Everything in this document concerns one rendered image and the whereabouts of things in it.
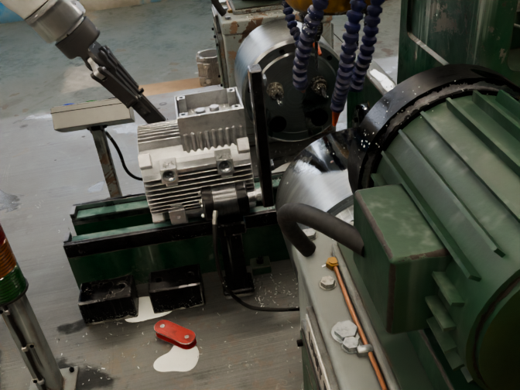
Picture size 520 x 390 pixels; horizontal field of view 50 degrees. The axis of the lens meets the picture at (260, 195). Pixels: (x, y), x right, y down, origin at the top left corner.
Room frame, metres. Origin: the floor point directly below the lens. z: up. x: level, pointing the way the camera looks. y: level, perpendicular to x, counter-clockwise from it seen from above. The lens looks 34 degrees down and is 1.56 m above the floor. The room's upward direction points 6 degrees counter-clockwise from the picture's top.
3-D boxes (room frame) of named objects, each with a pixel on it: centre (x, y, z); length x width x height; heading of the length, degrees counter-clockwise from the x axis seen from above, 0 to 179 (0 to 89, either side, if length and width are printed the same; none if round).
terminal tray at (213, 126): (0.94, 0.08, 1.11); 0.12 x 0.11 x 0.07; 97
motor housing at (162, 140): (0.94, 0.12, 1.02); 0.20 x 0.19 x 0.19; 97
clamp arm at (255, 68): (0.81, -0.01, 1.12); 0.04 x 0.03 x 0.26; 95
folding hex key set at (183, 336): (0.70, 0.18, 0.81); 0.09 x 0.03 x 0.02; 56
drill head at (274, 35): (1.31, -0.09, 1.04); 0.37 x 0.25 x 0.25; 5
